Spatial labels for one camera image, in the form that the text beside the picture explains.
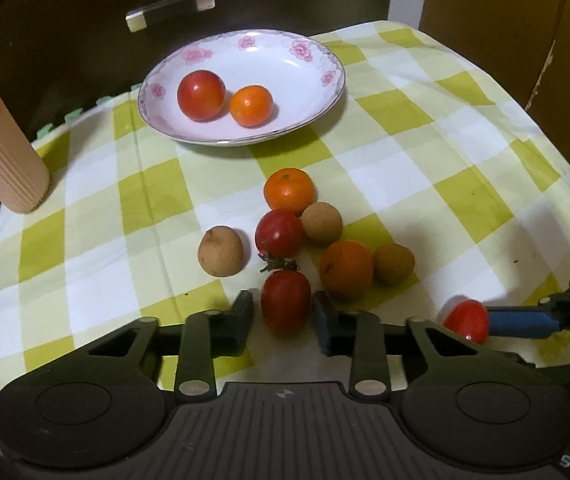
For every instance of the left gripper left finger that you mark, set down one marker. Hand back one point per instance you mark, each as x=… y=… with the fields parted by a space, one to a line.
x=206 y=336

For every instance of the clear acrylic drawer handle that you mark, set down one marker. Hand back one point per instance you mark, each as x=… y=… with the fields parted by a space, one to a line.
x=164 y=10

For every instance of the red cherry tomato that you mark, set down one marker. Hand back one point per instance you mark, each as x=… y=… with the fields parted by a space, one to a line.
x=279 y=234
x=286 y=302
x=469 y=320

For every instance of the red cherry tomato front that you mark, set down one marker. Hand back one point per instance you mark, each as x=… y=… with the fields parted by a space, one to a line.
x=469 y=320

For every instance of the green white checkered tablecloth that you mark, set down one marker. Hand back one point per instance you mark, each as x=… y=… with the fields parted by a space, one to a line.
x=425 y=191

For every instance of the orange kumquat top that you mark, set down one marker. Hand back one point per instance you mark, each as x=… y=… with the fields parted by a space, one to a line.
x=291 y=189

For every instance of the white floral porcelain plate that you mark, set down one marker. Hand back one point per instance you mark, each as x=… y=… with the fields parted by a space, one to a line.
x=305 y=80

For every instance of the dark wooden cabinet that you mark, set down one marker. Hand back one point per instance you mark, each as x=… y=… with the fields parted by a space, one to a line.
x=60 y=55

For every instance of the brown longan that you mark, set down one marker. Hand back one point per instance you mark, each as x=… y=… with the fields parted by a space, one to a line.
x=221 y=252
x=393 y=263
x=322 y=223

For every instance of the small orange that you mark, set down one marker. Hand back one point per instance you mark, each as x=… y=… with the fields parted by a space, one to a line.
x=251 y=106

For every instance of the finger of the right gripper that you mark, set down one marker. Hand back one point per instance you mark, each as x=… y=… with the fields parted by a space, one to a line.
x=551 y=315

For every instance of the orange kumquat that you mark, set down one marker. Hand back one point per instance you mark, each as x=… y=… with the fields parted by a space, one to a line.
x=346 y=269
x=291 y=189

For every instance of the large red tomato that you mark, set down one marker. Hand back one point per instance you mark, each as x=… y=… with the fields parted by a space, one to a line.
x=201 y=95

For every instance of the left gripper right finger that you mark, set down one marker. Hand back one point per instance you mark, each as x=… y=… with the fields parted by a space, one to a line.
x=359 y=335

